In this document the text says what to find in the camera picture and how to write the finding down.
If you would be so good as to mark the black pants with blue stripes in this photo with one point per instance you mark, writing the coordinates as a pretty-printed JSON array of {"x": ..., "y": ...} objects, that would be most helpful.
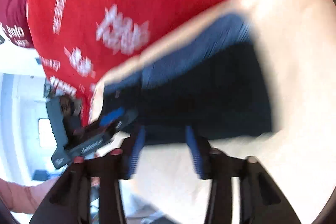
[{"x": 197, "y": 90}]

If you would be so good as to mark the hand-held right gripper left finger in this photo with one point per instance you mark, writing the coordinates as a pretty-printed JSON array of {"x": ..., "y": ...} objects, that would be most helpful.
[{"x": 135, "y": 153}]

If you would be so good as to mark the cream cushion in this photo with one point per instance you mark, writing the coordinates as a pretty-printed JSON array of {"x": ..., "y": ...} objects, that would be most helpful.
[{"x": 288, "y": 82}]

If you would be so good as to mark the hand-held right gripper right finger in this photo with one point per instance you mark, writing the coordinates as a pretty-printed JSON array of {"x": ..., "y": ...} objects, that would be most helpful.
[{"x": 195, "y": 153}]

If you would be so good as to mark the person's left forearm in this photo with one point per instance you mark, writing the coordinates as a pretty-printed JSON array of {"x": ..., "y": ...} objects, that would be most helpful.
[{"x": 21, "y": 195}]

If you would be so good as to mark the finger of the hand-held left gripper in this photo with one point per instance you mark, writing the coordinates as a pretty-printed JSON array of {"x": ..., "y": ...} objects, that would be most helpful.
[{"x": 113, "y": 116}]

